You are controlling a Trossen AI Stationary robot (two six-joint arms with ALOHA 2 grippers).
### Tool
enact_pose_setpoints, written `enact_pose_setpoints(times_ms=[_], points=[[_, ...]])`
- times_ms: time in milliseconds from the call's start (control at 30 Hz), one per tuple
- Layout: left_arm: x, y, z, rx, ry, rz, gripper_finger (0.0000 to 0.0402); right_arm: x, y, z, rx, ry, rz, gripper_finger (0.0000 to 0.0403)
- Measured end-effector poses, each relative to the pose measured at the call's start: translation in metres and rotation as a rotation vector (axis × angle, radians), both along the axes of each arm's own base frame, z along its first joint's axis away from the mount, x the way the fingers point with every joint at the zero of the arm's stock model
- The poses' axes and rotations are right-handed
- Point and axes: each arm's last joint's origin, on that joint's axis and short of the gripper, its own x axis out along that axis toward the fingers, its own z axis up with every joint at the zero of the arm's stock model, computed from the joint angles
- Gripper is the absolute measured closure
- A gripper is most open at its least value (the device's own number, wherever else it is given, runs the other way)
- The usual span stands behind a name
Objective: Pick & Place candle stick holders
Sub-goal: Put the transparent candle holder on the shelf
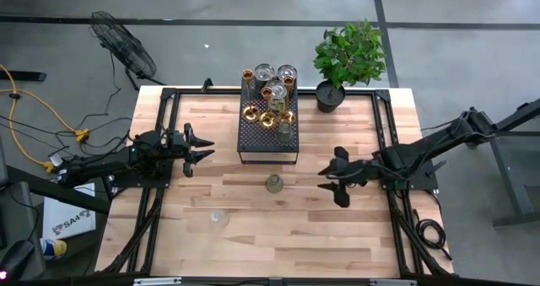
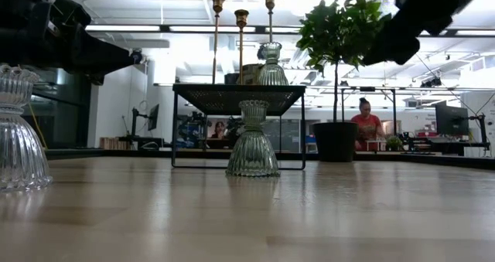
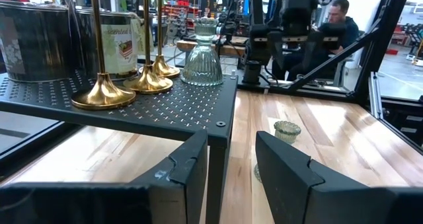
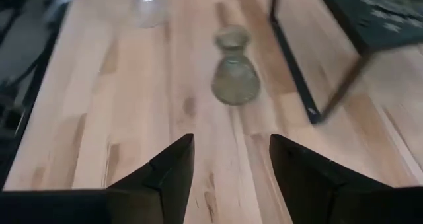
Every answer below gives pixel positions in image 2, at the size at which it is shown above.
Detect black monitor on arm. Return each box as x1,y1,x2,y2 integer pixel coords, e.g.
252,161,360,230
435,100,471,137
148,103,161,131

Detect green ribbed glass candle holder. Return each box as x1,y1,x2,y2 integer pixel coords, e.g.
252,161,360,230
257,41,290,87
225,99,281,178

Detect black perforated metal shelf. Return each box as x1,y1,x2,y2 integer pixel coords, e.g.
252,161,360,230
172,83,308,171

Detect ceiling light strip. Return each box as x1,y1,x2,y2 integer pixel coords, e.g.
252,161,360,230
169,25,257,33
265,26,302,34
84,25,162,32

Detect person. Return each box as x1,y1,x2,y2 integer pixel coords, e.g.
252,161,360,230
350,97,387,151
210,121,227,140

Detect green plant in black pot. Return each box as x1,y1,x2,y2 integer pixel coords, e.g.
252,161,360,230
295,0,394,163

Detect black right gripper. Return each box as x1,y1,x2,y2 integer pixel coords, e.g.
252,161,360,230
362,0,489,66

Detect black background desk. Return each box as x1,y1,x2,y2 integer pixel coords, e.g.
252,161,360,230
401,137,491,157

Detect small green background plant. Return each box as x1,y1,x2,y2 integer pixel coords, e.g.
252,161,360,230
385,135,404,151

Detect yellow cable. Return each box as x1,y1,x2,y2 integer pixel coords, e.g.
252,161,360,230
29,104,49,150

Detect brown cardboard boxes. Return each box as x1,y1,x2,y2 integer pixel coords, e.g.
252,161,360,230
99,137,121,151

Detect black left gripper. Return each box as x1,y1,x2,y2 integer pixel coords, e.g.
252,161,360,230
0,0,136,86

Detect clear ribbed glass candle holder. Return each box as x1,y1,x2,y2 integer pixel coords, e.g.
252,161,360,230
0,63,54,192

